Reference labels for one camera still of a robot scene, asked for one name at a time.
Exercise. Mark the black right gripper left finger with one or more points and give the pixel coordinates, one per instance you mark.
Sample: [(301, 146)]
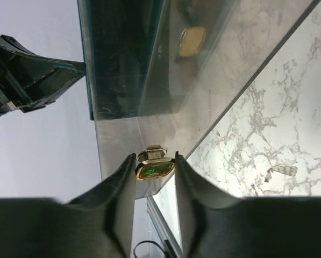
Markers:
[(97, 223)]

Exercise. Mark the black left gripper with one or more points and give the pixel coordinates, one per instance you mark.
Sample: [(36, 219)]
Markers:
[(43, 79)]

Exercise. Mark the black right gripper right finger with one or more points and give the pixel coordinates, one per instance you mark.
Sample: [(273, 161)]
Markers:
[(214, 223)]

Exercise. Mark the teal drawer organizer box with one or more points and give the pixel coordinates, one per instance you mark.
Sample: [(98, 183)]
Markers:
[(126, 53)]

